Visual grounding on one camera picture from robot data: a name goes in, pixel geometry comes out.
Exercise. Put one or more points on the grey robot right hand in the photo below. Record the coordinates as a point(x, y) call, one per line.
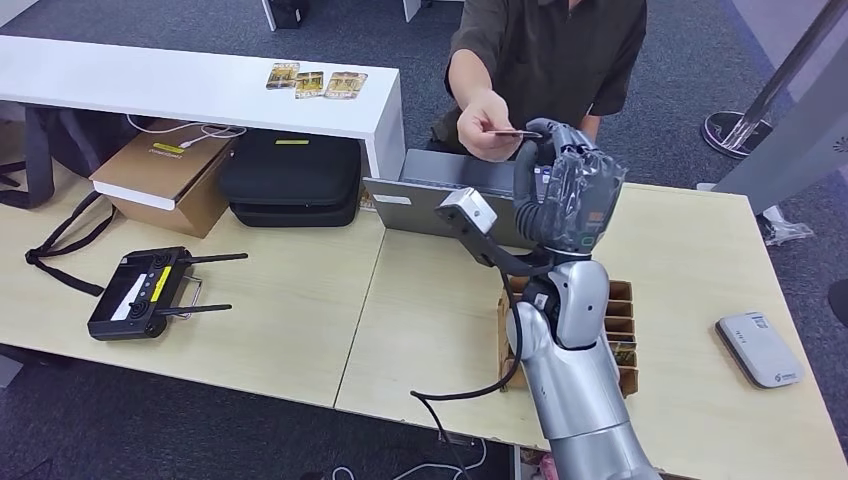
point(573, 192)

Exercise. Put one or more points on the person's right hand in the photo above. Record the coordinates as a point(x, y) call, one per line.
point(487, 126)

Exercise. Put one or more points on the person's left forearm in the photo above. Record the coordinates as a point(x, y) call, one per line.
point(591, 126)

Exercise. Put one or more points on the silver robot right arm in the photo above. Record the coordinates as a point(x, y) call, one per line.
point(576, 384)

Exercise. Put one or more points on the person's right forearm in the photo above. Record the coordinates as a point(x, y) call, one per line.
point(477, 76)

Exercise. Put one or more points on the person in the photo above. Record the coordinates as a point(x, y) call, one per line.
point(550, 53)

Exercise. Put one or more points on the wooden card organizer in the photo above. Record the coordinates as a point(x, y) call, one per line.
point(623, 311)

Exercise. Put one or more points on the white card reader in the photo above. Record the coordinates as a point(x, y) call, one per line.
point(760, 350)

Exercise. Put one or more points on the grey laptop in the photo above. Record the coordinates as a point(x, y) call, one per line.
point(411, 212)

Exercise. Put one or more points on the white table leg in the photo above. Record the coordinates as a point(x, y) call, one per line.
point(268, 13)
point(412, 8)

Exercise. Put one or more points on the small patterned packet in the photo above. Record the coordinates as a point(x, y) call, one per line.
point(367, 200)

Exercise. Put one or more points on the black carrying case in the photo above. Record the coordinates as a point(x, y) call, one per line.
point(291, 177)

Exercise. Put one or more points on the black box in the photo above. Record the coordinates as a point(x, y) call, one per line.
point(288, 10)

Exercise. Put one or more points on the grey floor plate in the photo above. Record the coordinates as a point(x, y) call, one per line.
point(457, 440)

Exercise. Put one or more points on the pink bag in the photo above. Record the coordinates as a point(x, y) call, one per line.
point(546, 467)

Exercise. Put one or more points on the black round floor stand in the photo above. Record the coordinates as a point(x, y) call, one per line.
point(839, 303)

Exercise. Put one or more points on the white counter shelf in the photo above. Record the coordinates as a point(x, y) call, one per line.
point(166, 83)

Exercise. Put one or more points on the brown cardboard box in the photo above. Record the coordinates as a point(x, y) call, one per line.
point(159, 177)

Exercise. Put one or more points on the black remote controller with antennas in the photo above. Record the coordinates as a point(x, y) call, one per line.
point(131, 302)

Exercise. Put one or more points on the black bag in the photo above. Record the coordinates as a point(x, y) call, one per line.
point(66, 141)

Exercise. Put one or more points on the grey floor box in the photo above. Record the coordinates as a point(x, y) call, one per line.
point(8, 372)

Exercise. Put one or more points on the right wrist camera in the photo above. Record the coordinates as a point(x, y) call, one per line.
point(470, 212)

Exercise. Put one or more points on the chrome stanchion post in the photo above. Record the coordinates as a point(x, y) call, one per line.
point(732, 136)

